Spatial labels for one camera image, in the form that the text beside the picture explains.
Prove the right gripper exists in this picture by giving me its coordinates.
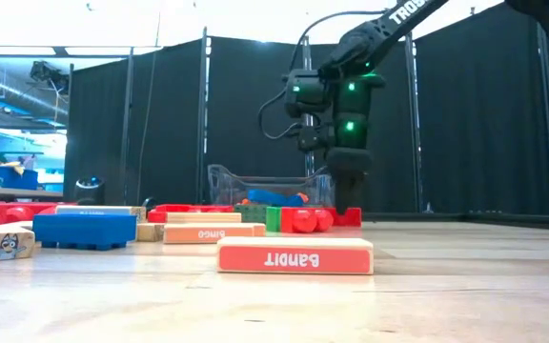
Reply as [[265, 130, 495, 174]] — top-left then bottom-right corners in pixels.
[[325, 112, 374, 216]]

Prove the wooden desk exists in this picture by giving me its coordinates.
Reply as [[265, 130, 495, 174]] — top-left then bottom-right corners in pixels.
[[0, 183, 65, 201]]

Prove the black ceiling fixture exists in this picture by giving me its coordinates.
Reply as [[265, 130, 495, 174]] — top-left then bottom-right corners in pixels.
[[29, 59, 71, 94]]

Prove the grey curtain pole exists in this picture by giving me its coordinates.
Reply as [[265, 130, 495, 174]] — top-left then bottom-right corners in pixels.
[[301, 33, 315, 177]]

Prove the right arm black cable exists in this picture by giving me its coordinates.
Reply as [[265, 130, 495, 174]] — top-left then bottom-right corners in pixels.
[[257, 9, 390, 142]]

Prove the green stepped plastic block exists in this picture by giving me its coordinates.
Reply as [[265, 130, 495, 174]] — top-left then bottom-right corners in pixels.
[[265, 206, 283, 233]]

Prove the clear plastic bin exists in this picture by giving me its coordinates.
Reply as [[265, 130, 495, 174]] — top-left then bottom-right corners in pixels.
[[206, 163, 337, 209]]

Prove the blue plastic brick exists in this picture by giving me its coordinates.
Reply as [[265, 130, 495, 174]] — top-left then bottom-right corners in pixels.
[[247, 189, 307, 208], [31, 212, 138, 252]]

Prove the wooden block Bandit label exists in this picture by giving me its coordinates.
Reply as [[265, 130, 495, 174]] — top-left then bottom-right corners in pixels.
[[215, 236, 375, 276]]

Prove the black curtain pole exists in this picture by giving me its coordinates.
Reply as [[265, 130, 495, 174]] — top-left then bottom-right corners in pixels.
[[119, 46, 135, 206], [536, 21, 549, 215], [196, 26, 211, 206], [405, 30, 423, 213]]

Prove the silver ceiling duct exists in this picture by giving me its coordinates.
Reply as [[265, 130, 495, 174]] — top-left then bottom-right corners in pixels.
[[0, 75, 70, 130]]

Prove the wooden block Bingo label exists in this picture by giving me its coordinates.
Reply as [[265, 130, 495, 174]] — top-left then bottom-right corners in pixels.
[[162, 222, 267, 245]]

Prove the wooden block cartoon dog end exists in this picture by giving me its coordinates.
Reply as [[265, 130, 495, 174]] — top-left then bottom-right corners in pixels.
[[0, 223, 36, 264]]

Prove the green plastic brick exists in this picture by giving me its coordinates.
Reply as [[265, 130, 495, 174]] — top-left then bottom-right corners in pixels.
[[234, 203, 269, 224]]

